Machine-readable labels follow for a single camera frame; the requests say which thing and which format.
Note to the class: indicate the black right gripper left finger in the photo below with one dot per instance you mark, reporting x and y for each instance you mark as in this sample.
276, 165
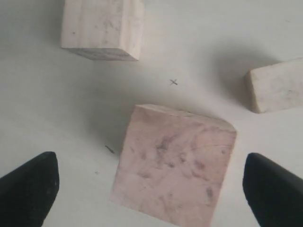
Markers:
28, 192

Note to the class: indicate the third largest wooden cube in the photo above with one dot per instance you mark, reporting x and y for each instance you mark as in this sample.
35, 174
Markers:
275, 87

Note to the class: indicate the second largest wooden cube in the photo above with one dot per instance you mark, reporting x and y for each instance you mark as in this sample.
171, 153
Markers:
107, 30

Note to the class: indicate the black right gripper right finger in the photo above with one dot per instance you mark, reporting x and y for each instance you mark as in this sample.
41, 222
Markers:
274, 194

